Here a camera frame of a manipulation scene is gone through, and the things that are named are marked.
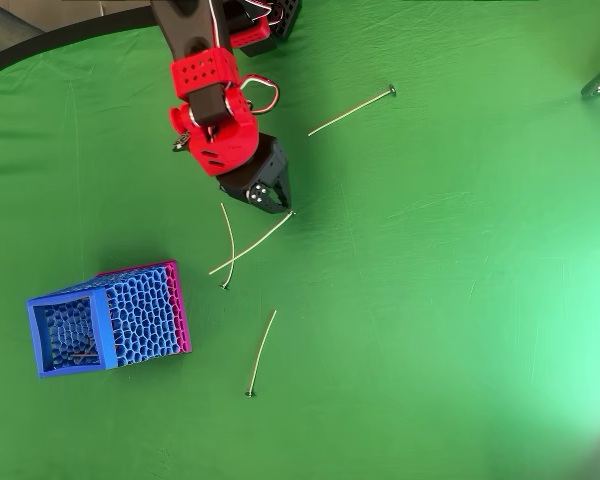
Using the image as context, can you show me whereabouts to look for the blue and magenta lattice basket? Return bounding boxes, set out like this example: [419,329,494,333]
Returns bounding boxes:
[25,258,193,379]

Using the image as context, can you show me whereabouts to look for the green table cloth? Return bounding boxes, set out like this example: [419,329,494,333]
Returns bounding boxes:
[0,0,600,480]

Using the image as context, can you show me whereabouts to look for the red white servo cable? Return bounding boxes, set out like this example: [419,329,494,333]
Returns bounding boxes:
[238,74,280,114]

